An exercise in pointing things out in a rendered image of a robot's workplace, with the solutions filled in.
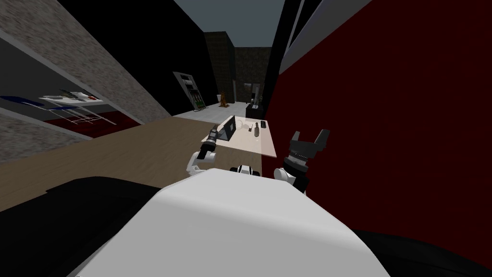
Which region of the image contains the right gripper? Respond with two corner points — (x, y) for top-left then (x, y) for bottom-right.
(288, 129), (331, 160)

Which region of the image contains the black laptop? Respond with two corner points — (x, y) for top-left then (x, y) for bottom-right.
(216, 115), (237, 141)

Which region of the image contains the pale wooden table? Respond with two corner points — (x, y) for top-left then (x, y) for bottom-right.
(211, 115), (278, 159)

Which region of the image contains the grey bookshelf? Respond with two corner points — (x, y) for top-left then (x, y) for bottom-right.
(172, 71), (209, 113)

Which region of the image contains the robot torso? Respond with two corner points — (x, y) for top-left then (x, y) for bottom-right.
(76, 164), (391, 277)

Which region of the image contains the white table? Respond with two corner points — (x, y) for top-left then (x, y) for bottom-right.
(37, 88), (117, 126)

